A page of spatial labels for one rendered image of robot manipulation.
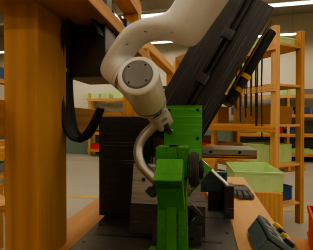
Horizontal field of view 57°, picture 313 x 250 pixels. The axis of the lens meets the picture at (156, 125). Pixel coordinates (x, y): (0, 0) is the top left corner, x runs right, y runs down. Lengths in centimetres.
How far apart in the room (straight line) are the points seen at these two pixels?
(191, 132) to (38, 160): 43
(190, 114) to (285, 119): 298
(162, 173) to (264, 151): 313
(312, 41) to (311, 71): 91
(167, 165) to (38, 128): 33
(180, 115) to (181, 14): 39
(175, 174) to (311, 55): 1000
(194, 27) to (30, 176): 50
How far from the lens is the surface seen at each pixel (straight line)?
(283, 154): 381
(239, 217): 106
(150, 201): 88
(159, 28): 60
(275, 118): 349
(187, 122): 88
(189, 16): 58
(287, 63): 1027
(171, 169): 56
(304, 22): 1067
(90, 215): 113
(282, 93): 955
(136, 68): 58
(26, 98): 75
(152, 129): 85
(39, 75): 74
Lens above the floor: 122
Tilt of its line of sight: 1 degrees down
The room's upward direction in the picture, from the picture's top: straight up
